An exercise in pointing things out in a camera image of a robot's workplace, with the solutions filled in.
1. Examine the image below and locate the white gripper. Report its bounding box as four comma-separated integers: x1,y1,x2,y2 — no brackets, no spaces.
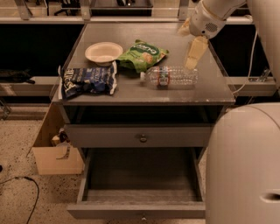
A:
178,2,225,70

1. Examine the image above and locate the clear plastic water bottle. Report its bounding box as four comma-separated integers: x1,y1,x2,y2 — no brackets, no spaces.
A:
140,66,199,90

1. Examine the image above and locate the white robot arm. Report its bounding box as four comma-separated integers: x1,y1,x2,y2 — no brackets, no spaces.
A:
179,0,280,224

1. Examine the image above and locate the grey wooden drawer cabinet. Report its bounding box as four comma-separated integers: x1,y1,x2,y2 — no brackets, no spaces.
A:
52,22,236,220

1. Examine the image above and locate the closed grey upper drawer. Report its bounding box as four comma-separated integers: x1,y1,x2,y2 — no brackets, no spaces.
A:
65,124,212,148

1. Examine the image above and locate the round dark drawer knob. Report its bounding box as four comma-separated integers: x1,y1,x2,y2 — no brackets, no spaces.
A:
140,135,147,143

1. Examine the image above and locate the open grey bottom drawer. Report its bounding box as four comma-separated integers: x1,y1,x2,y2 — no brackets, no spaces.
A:
67,148,206,220

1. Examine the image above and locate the green snack bag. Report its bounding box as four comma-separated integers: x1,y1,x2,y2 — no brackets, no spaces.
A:
117,39,169,73

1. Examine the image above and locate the white paper bowl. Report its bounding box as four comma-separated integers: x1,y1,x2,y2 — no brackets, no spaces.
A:
85,42,123,66

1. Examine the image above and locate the blue chips bag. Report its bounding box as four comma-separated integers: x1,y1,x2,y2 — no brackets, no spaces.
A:
59,62,117,99

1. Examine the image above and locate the cardboard box on floor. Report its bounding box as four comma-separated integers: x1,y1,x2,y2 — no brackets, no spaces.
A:
31,104,84,175

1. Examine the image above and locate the black object on left ledge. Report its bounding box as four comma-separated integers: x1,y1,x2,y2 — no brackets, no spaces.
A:
0,69,35,84

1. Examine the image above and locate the white hanging cable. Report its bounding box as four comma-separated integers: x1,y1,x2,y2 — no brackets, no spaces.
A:
232,29,259,95

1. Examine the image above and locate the metal rail shelf frame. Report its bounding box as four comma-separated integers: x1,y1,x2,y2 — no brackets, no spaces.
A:
0,0,280,25

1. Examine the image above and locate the black floor cable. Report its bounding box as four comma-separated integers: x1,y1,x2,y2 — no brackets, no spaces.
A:
0,176,40,224

